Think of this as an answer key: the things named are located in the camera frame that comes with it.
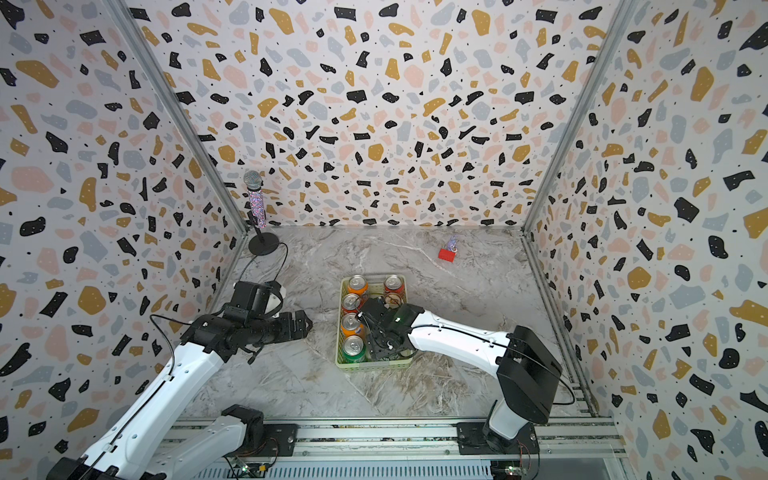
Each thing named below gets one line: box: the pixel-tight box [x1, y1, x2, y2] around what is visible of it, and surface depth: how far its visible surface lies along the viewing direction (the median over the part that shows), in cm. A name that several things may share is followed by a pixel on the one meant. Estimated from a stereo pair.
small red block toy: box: [438, 248, 457, 263], surface depth 115 cm
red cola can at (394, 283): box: [384, 274, 405, 295], surface depth 94 cm
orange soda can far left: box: [348, 274, 369, 295], surface depth 94 cm
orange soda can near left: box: [340, 312, 365, 337], surface depth 84 cm
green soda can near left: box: [342, 335, 367, 362], surface depth 80 cm
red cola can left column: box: [342, 293, 361, 313], surface depth 89 cm
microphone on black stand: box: [243, 170, 279, 256], surface depth 105 cm
